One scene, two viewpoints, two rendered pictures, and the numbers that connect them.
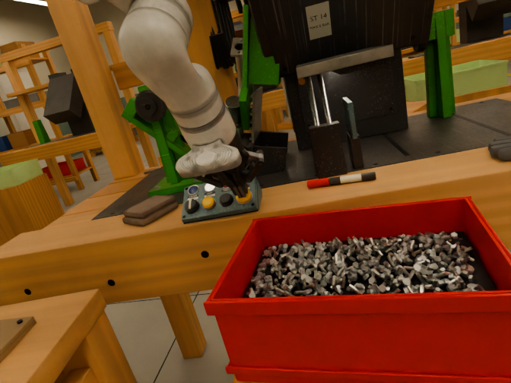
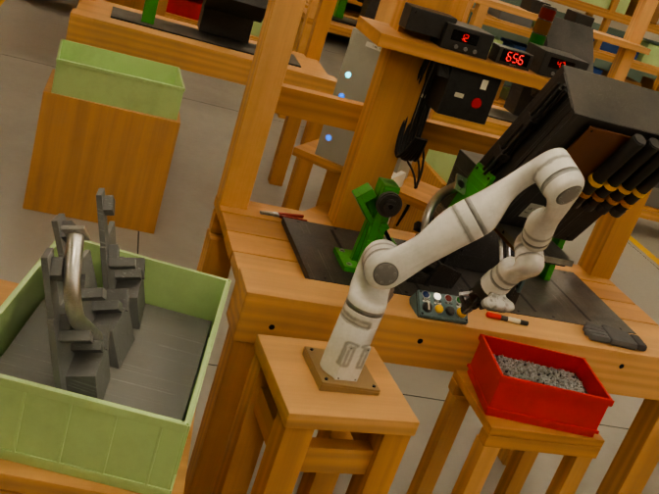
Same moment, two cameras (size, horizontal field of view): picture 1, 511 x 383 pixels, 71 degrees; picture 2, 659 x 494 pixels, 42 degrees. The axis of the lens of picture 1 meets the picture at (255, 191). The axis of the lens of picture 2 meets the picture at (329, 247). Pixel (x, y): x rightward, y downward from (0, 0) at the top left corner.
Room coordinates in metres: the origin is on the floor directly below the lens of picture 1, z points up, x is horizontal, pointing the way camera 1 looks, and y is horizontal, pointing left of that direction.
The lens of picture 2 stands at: (-1.03, 1.52, 1.86)
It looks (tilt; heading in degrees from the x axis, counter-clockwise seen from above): 22 degrees down; 328
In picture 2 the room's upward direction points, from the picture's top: 18 degrees clockwise
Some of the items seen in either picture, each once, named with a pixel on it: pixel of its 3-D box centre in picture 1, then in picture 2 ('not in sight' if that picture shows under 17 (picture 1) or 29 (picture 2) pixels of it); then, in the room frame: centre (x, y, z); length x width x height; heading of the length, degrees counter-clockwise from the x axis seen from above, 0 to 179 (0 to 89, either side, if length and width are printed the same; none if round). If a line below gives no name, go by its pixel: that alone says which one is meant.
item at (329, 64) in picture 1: (333, 63); (519, 231); (0.81, -0.23, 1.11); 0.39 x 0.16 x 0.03; 169
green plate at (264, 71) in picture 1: (261, 55); (476, 201); (0.88, -0.09, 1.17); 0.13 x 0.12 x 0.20; 79
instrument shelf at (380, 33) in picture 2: not in sight; (497, 66); (1.18, -0.23, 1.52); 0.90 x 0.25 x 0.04; 79
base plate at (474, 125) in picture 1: (313, 156); (458, 277); (0.92, -0.18, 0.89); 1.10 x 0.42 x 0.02; 79
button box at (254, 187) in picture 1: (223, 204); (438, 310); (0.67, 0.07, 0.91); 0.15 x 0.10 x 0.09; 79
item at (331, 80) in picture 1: (338, 75); (491, 215); (1.04, -0.31, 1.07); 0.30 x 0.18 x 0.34; 79
